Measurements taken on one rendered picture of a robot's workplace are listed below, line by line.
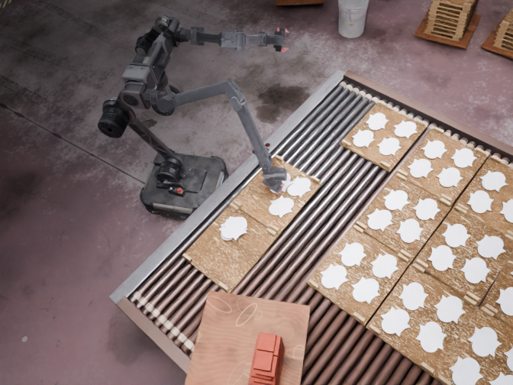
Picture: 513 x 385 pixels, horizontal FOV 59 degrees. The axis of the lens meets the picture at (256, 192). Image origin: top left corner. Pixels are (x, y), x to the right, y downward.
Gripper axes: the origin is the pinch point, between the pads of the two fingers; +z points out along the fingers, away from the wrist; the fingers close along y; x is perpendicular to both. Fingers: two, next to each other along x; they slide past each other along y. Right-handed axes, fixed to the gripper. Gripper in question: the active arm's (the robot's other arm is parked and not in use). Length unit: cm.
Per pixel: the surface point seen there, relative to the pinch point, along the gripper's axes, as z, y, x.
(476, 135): 21, -76, -94
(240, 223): -8.3, 1.3, 29.1
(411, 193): 11, -64, -39
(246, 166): 3.2, 25.7, -4.2
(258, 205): -1.8, 1.5, 14.2
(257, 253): -5.9, -16.6, 37.5
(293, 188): 1.8, -8.4, -6.0
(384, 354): -3, -95, 43
